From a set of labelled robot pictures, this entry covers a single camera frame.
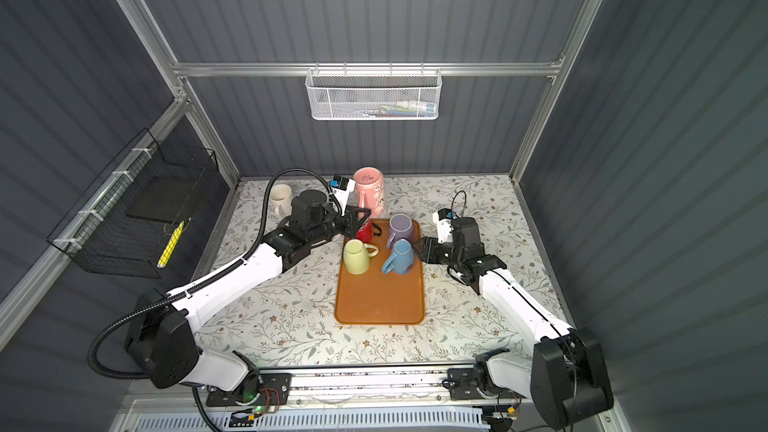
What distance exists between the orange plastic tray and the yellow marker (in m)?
0.44

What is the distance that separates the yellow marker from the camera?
672 millimetres

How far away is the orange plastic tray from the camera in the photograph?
87cm
